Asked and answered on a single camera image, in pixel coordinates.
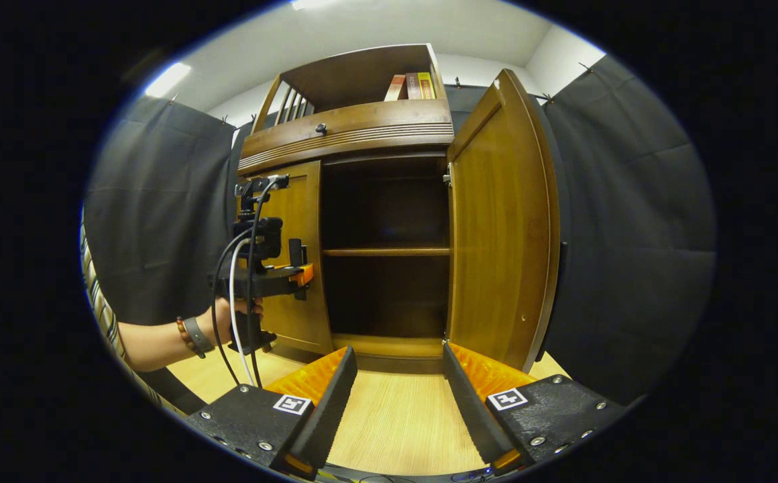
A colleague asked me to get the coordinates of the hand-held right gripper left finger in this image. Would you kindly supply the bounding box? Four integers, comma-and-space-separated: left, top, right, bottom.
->
184, 345, 358, 480

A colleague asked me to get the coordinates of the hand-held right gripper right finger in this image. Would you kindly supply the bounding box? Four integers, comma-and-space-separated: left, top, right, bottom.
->
443, 341, 631, 476

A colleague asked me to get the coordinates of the black door handle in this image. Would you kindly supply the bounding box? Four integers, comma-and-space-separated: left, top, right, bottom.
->
288, 238, 309, 300
557, 240, 569, 323

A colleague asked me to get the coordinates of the wooden cabinet door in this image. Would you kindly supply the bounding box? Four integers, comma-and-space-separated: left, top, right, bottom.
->
255, 160, 334, 355
446, 68, 562, 374

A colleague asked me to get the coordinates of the wooden double-door shoe cabinet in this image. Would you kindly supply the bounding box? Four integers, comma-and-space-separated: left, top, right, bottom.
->
235, 44, 562, 376

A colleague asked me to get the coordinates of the wooden inner shelf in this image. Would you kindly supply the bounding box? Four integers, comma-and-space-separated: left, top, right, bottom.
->
322, 247, 451, 258

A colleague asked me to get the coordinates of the wooden drawer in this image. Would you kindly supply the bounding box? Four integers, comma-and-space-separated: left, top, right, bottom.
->
240, 99, 454, 170

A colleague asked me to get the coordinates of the person's striped shirt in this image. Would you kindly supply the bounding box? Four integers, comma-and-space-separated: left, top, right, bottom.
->
79, 208, 188, 420

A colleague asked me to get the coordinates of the black backdrop cloth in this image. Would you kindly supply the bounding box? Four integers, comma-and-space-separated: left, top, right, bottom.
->
84, 54, 718, 407

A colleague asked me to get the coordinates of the black cable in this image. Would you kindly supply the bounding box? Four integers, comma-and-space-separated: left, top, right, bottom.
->
246, 176, 277, 390
211, 230, 254, 386

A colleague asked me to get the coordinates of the white cable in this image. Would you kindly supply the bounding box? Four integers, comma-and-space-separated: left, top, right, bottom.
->
228, 236, 256, 387

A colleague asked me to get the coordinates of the grey wrist strap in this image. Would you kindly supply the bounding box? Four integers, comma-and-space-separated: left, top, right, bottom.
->
183, 317, 215, 355

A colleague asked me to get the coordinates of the brown bead bracelet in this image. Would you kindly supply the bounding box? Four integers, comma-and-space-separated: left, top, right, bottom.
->
175, 318, 197, 355

